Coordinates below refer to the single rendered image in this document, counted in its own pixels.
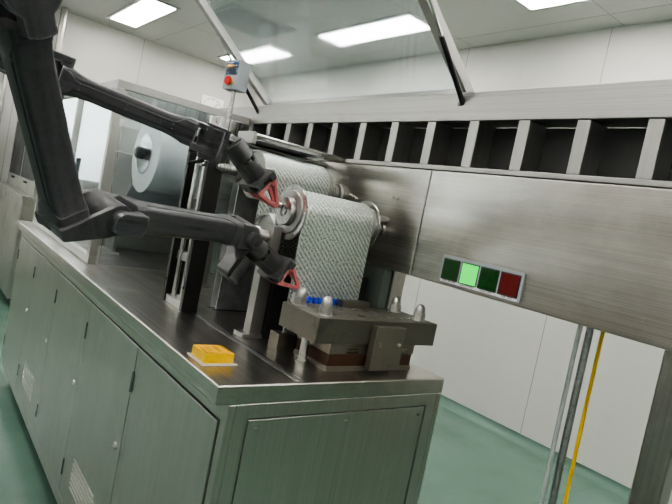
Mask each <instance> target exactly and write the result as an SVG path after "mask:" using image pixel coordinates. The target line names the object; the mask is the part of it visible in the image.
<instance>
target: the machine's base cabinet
mask: <svg viewBox="0 0 672 504"><path fill-rule="evenodd" d="M1 364H2V367H3V369H4V372H5V374H6V377H7V379H8V382H9V384H10V387H11V389H12V392H13V394H14V397H15V399H16V402H17V404H18V407H19V409H20V412H21V414H22V417H23V419H24V422H25V424H26V427H27V429H28V432H29V434H30V437H31V439H32V442H33V444H34V447H35V449H36V452H37V454H38V457H39V459H40V462H41V464H42V467H43V469H44V472H45V474H46V477H47V479H48V482H49V484H50V486H51V489H52V491H53V494H54V496H55V499H56V501H57V504H418V499H419V494H420V490H421V485H422V480H423V476H424V471H425V467H426V462H427V457H428V453H429V448H430V444H431V439H432V434H433V430H434V425H435V420H436V416H437V411H438V407H439V402H440V397H441V393H425V394H408V395H390V396H373V397H356V398H339V399H322V400H305V401H287V402H270V403H253V404H236V405H219V406H216V405H214V404H213V403H212V402H211V401H210V400H209V399H207V398H206V397H205V396H204V395H203V394H202V393H201V392H200V391H199V390H197V389H196V388H195V387H194V386H193V385H192V384H191V383H190V382H189V381H187V380H186V379H185V378H184V377H183V376H182V375H181V374H180V373H179V372H177V371H176V370H175V369H174V368H173V367H172V366H171V365H170V364H168V363H167V362H166V361H165V360H164V359H163V358H162V357H161V356H160V355H158V354H157V353H156V352H155V351H154V350H153V349H152V348H151V347H150V346H148V345H147V344H146V343H145V342H144V341H143V340H142V339H141V338H140V337H138V336H137V335H136V334H135V333H134V332H133V331H132V330H131V329H130V328H128V327H127V326H126V325H125V324H124V323H123V322H122V321H121V320H119V319H118V318H117V317H116V316H115V315H114V314H113V313H112V312H111V311H109V310H108V309H107V308H106V307H105V306H104V305H103V304H102V303H101V302H99V301H98V300H97V299H96V298H95V297H94V296H93V295H92V294H91V293H89V292H88V291H87V290H86V289H85V288H84V287H83V286H82V285H80V284H79V283H78V282H77V281H76V280H75V279H74V278H73V277H72V276H70V275H69V274H68V273H67V272H66V271H65V270H64V269H63V268H62V267H60V266H59V265H58V264H57V263H56V262H55V261H54V260H53V259H52V258H50V257H49V256H48V255H47V254H46V253H45V252H44V251H43V250H41V249H40V248H39V247H38V246H37V245H36V244H35V243H34V242H33V241H31V240H30V239H29V238H28V237H27V236H26V235H25V234H24V233H23V232H22V234H21V240H20V246H19V249H18V255H17V264H16V270H15V277H14V283H13V289H12V295H11V301H10V307H9V313H8V319H7V325H6V332H5V335H4V341H3V350H2V356H1Z"/></svg>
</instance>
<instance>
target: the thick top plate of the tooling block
mask: <svg viewBox="0 0 672 504"><path fill-rule="evenodd" d="M306 305H307V306H306V307H303V306H297V305H294V304H292V302H287V301H283V304H282V309H281V314H280V319H279V325H281V326H282V327H284V328H286V329H288V330H290V331H292V332H294V333H296V334H298V335H300V336H301V337H303V338H305V339H307V340H309V341H311V342H313V343H315V344H367V345H369V341H370V336H371V331H372V327H373V325H383V326H402V327H404V328H407V330H406V334H405V339H404V344H403V345H420V346H433V342H434V338H435V333H436V328H437V324H435V323H432V322H429V321H427V320H425V322H419V321H415V320H412V318H413V315H410V314H408V313H405V312H402V311H401V313H395V312H391V311H388V309H382V308H369V309H360V308H346V307H340V306H338V305H332V308H333V311H332V315H333V316H332V317H326V316H322V315H319V314H317V312H319V307H320V305H321V304H314V303H306Z"/></svg>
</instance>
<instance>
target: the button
mask: <svg viewBox="0 0 672 504"><path fill-rule="evenodd" d="M192 354H193V355H194V356H195V357H196V358H198V359H199V360H200V361H201V362H203V363H204V364H212V363H233V360H234V353H232V352H231V351H229V350H228V349H226V348H225V347H223V346H222V345H201V344H194V345H193V348H192Z"/></svg>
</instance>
